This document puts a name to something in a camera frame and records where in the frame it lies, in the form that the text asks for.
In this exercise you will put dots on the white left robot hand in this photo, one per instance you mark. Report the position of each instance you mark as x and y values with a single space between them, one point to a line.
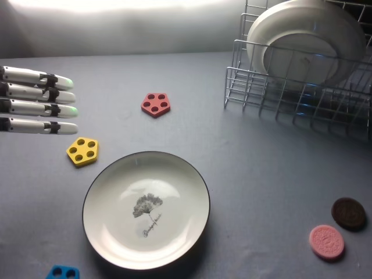
23 90

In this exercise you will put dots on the white plate with ginkgo print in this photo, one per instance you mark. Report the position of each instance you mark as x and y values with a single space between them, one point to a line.
174 189
290 23

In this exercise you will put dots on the yellow pentagon block with holes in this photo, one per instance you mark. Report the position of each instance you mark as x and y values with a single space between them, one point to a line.
81 161

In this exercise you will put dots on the white backdrop sheet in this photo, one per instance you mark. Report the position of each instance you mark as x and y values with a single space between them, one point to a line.
116 29

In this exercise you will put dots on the red pentagon block with holes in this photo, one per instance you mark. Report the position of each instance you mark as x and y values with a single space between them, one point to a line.
156 112

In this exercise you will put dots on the blue pentagon block with holes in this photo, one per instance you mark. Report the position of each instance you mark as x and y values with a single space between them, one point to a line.
62 274

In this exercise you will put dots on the grey table cloth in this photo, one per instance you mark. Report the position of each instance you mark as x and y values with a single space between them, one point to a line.
261 174

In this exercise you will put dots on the pink sandwich cookie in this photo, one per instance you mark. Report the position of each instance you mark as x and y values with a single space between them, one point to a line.
327 242

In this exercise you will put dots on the dark brown sandwich cookie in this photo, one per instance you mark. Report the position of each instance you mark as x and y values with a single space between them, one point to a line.
348 213

